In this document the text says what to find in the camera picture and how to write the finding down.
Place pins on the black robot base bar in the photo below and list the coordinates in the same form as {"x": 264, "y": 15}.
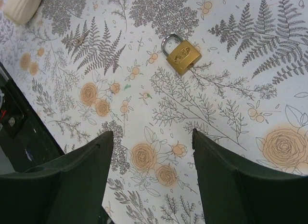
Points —
{"x": 24, "y": 138}

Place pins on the small brass padlock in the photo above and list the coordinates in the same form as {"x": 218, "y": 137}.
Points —
{"x": 183, "y": 57}

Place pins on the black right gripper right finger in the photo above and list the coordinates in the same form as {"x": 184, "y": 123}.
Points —
{"x": 235, "y": 190}

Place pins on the floral table mat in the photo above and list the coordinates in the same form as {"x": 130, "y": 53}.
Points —
{"x": 248, "y": 92}

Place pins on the green toy celery stalk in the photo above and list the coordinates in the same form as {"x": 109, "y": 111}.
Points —
{"x": 20, "y": 11}

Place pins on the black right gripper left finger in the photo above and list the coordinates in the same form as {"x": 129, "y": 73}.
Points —
{"x": 66, "y": 190}

